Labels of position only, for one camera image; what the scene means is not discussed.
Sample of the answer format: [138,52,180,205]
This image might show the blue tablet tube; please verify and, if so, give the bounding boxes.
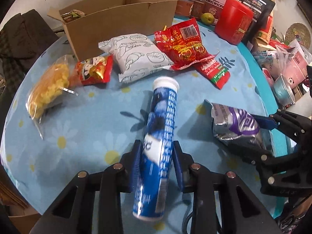
[133,76,179,221]

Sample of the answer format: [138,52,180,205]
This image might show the silver purple snack bag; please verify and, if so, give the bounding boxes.
[208,102,266,150]

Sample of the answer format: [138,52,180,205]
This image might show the red spicy strip packet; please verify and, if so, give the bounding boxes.
[194,59,230,90]

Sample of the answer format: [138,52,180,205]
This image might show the small red cartoon snack bag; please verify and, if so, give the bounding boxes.
[70,56,113,86]

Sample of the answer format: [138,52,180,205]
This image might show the yellow waffle bread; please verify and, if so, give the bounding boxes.
[25,54,81,138]

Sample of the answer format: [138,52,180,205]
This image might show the white croissant bread bag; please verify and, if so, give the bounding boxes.
[98,33,174,83]

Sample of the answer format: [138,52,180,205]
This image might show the red crinkled snack bag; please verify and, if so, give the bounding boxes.
[154,19,215,71]

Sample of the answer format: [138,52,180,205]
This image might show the blue metal cup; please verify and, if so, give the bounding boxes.
[272,74,295,107]

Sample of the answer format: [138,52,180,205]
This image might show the blue floral tablecloth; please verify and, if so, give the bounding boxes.
[1,27,285,217]

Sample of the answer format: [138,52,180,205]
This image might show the woven round basket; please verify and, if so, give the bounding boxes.
[285,23,311,49]

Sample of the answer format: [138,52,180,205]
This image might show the orange carton box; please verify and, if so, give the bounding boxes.
[255,4,275,44]

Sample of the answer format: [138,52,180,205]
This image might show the black stand-up pouch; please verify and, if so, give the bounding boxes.
[237,0,275,44]

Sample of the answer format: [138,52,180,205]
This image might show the red tin canister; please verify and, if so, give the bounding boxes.
[214,0,253,45]

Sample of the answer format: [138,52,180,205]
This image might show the green apple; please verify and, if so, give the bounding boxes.
[200,13,215,25]

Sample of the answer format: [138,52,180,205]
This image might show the pink lidded jar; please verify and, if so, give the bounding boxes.
[203,0,226,25]

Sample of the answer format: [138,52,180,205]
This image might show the clear jar brown spice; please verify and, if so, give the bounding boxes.
[190,0,206,21]

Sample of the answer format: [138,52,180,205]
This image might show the brown quilted jacket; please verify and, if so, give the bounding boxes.
[0,9,60,61]

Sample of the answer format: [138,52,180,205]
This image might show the clear jar red powder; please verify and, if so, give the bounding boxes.
[175,0,194,17]

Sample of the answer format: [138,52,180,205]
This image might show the cardboard box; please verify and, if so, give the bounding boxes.
[48,0,178,61]

